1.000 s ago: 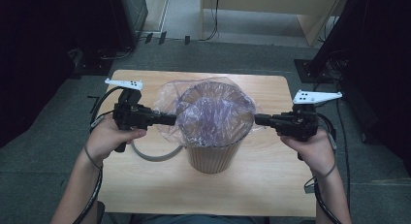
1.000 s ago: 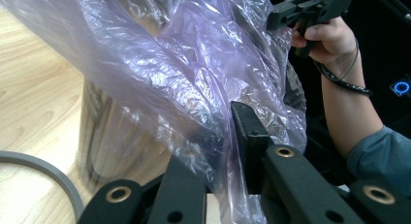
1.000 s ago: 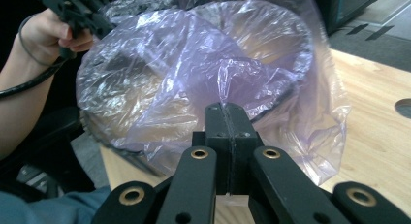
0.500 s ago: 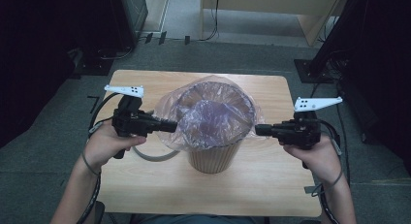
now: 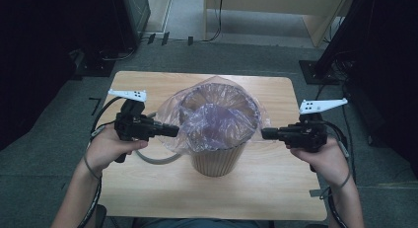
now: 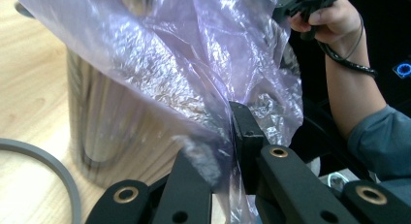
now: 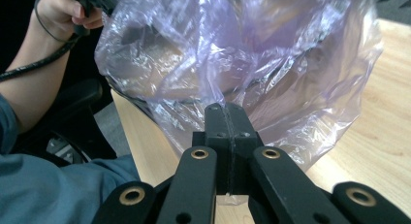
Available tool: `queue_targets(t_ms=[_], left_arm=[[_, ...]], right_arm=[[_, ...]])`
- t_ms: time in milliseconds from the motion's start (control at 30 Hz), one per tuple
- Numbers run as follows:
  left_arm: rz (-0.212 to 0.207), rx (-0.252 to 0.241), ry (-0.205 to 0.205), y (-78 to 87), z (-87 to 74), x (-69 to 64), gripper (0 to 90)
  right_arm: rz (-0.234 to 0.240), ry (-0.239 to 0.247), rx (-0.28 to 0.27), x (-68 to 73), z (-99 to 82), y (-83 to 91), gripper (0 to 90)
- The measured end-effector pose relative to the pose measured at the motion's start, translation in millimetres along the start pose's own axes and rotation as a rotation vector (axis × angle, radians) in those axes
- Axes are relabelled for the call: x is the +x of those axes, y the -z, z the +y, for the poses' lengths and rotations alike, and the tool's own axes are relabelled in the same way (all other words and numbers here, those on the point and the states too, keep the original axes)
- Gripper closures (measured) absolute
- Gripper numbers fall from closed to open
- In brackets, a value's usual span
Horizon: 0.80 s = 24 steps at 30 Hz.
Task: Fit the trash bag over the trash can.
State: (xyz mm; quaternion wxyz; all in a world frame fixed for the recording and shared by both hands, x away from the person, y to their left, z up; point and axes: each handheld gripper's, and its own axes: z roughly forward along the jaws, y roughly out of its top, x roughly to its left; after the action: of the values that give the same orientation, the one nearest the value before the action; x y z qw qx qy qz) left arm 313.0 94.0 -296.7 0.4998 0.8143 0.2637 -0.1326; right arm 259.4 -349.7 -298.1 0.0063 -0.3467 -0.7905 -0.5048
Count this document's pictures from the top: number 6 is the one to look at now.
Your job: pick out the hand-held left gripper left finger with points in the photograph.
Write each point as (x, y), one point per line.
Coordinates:
(181, 201)

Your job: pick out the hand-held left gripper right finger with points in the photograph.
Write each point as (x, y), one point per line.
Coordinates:
(278, 185)

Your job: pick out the transparent brown ribbed trash bin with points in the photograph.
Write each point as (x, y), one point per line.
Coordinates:
(103, 127)

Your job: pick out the purple plastic trash bag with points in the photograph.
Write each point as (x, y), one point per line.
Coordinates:
(177, 56)

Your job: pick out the blue-grey shirt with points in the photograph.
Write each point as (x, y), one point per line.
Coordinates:
(384, 146)

